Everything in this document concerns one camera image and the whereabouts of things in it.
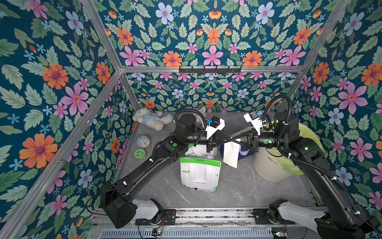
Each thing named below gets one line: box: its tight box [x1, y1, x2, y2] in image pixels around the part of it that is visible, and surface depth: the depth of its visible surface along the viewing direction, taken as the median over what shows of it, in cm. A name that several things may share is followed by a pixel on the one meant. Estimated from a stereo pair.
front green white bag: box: [179, 157, 222, 193], surface depth 72 cm
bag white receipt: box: [222, 138, 241, 169], surface depth 61 cm
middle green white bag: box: [185, 143, 218, 159], surface depth 79 cm
